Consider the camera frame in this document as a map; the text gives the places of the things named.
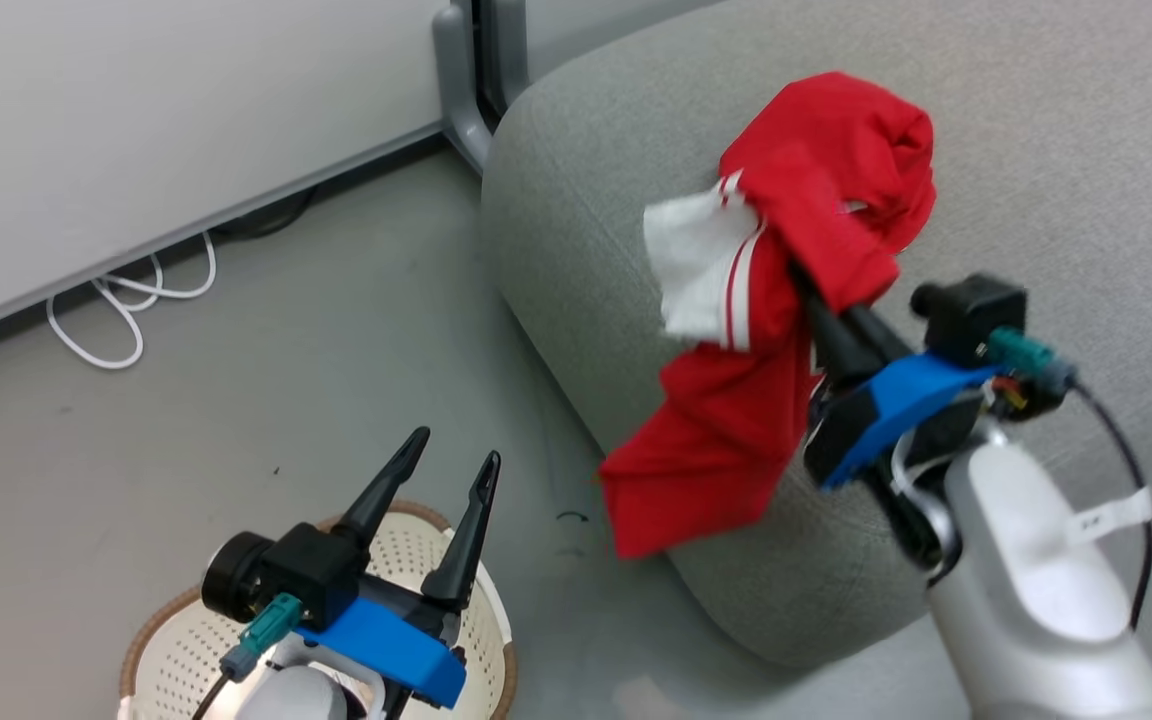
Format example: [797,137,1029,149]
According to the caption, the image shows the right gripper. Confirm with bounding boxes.
[791,265,999,492]

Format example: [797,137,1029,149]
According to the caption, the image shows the dark floor cable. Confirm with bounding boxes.
[211,185,319,243]

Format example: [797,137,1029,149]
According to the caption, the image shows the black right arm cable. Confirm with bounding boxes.
[1069,380,1152,633]

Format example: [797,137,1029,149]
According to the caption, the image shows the white perforated laundry basket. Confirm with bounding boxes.
[118,499,518,720]

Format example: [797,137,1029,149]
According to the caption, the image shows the grey fabric sofa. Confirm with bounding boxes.
[481,0,1152,668]

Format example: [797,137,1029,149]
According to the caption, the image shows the red and white garment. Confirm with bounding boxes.
[598,71,938,560]

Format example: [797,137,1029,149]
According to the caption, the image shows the teal left camera connector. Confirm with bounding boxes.
[220,592,304,683]

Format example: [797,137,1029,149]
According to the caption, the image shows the grey partition post with foot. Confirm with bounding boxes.
[432,0,529,173]

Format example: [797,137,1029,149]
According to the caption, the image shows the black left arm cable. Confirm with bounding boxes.
[190,672,237,720]

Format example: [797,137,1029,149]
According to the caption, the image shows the white cable label tag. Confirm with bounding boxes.
[1064,487,1152,547]

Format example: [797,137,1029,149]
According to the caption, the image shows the teal right camera connector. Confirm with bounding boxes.
[986,327,1078,393]

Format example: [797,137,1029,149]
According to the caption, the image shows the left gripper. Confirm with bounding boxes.
[294,426,503,713]

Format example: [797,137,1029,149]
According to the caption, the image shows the teal camera connector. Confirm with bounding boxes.
[986,327,1078,393]
[220,592,304,683]

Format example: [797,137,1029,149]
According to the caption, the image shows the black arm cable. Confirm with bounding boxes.
[1069,380,1152,633]
[190,672,237,720]

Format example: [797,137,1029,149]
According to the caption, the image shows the white floor cable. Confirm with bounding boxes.
[45,231,219,371]

